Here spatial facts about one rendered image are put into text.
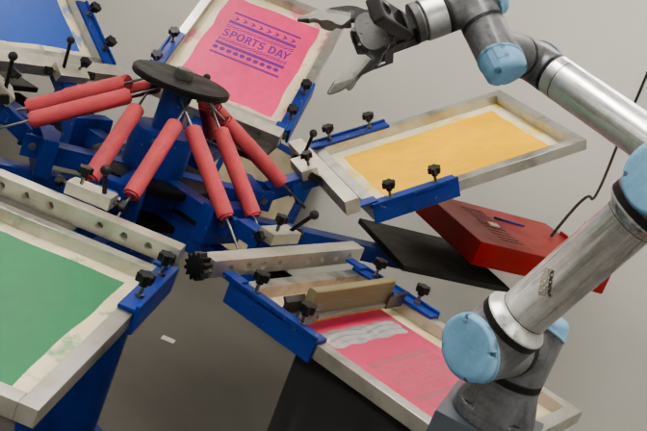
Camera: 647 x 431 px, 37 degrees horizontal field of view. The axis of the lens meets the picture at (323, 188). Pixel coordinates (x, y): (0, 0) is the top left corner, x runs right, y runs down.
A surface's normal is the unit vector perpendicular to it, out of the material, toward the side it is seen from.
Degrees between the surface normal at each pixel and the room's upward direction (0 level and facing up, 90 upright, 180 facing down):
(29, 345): 0
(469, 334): 97
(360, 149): 32
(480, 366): 97
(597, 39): 90
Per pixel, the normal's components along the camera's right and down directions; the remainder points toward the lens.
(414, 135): -0.17, -0.88
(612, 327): -0.58, 0.00
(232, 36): 0.22, -0.65
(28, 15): 0.69, -0.54
